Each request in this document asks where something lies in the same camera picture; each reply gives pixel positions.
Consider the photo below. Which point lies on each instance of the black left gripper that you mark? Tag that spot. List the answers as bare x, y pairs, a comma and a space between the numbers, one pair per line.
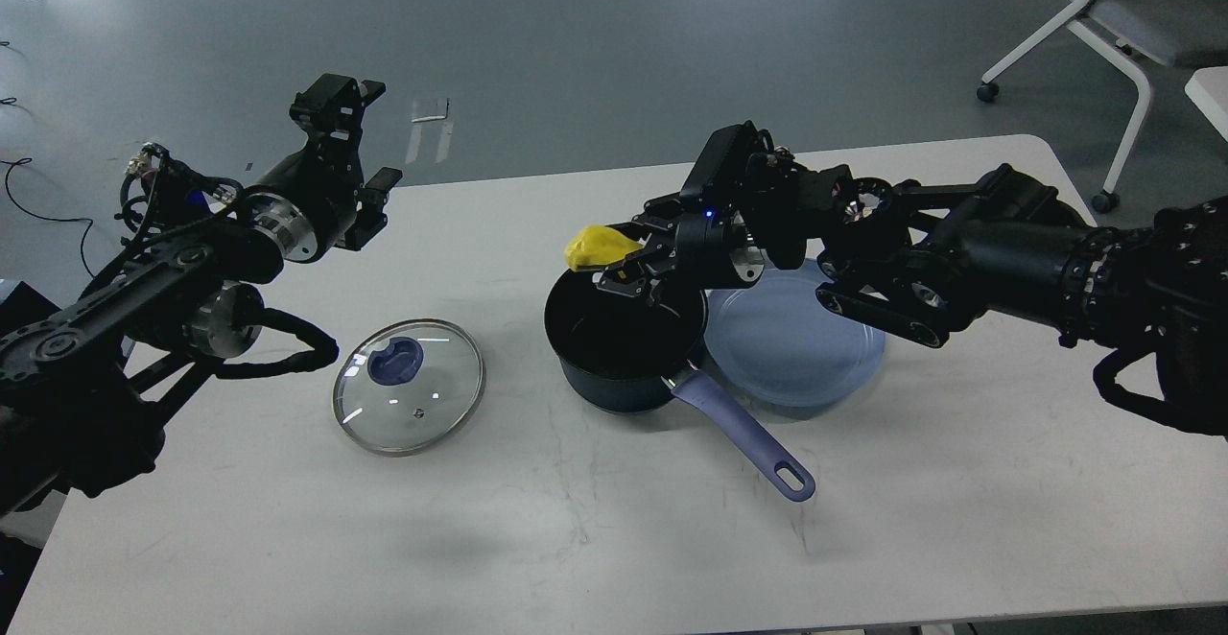
316, 197

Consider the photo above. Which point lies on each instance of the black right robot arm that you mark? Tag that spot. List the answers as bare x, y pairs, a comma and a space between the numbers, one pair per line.
925, 261

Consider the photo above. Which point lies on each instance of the white table corner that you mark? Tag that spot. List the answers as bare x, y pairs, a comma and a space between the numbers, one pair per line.
1207, 90

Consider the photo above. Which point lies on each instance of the dark blue saucepan purple handle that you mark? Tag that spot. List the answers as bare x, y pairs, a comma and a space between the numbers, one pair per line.
624, 355

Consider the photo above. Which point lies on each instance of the blue round plate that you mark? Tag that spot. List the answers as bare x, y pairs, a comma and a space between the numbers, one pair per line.
775, 341

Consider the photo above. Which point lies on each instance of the white tape marks on floor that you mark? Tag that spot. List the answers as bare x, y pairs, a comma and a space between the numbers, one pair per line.
431, 130

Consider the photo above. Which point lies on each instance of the yellow potato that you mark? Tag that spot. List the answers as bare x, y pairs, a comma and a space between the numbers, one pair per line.
596, 247

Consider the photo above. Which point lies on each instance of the glass pot lid purple knob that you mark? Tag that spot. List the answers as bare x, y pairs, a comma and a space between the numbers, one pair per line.
409, 386

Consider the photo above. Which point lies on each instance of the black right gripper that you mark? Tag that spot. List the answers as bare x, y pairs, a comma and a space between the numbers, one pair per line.
690, 236

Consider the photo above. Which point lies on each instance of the white frame grey chair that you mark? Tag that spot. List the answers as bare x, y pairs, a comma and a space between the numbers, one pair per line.
1172, 33

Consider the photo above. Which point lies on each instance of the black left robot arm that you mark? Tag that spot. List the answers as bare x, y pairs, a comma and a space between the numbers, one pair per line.
89, 389

